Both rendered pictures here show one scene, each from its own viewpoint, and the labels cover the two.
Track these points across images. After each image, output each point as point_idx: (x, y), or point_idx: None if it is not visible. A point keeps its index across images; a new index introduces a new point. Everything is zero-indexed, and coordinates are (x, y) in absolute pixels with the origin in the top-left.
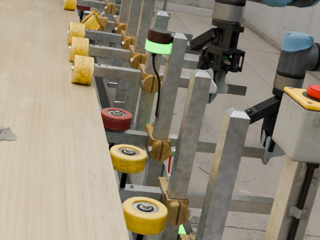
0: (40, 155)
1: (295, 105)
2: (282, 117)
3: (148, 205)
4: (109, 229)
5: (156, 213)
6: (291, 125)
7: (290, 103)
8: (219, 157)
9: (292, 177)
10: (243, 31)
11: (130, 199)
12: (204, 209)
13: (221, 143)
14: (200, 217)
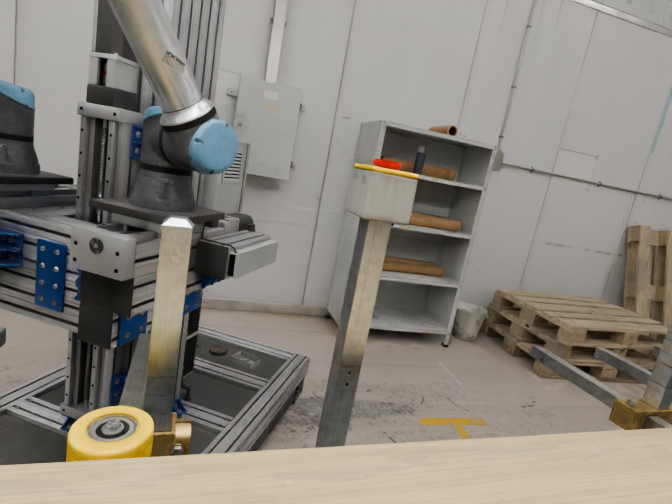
0: None
1: (401, 178)
2: (380, 194)
3: (115, 420)
4: (188, 476)
5: (136, 416)
6: (399, 197)
7: (391, 178)
8: (182, 286)
9: (386, 240)
10: None
11: (81, 443)
12: (160, 363)
13: (176, 268)
14: (147, 378)
